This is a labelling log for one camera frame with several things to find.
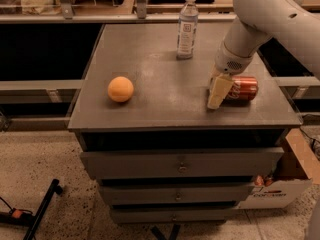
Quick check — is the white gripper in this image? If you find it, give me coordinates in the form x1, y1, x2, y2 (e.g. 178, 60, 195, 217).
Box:
207, 41, 254, 110

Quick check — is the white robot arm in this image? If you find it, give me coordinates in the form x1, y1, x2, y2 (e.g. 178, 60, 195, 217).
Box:
207, 0, 320, 109

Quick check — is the red coke can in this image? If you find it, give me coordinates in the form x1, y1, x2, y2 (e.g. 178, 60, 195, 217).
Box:
227, 76, 259, 101

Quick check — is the grey drawer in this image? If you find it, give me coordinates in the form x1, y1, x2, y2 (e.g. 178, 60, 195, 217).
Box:
110, 208, 238, 224
80, 148, 284, 179
99, 183, 253, 205

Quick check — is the white cardboard box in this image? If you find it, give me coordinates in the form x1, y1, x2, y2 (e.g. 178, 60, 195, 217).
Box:
238, 129, 320, 209

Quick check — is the clear plastic water bottle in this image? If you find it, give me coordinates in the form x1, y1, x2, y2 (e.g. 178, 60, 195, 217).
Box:
177, 0, 199, 59

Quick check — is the bottom grey drawer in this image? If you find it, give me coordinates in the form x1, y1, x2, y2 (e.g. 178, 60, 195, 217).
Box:
110, 208, 238, 224

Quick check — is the grey metal shelf rail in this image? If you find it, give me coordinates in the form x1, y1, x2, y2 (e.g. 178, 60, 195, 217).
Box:
0, 12, 238, 25

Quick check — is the orange ball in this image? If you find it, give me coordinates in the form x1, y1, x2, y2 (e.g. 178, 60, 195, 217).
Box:
107, 76, 134, 103

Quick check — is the middle grey drawer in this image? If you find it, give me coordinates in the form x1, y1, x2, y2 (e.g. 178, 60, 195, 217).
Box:
99, 183, 253, 205

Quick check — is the black metal stand leg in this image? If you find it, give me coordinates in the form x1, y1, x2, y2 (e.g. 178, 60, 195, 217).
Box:
23, 179, 63, 240

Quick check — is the grey drawer cabinet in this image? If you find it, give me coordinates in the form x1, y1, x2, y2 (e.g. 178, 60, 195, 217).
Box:
69, 23, 300, 210

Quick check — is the top grey drawer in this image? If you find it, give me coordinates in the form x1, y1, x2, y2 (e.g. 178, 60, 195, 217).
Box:
80, 148, 284, 179

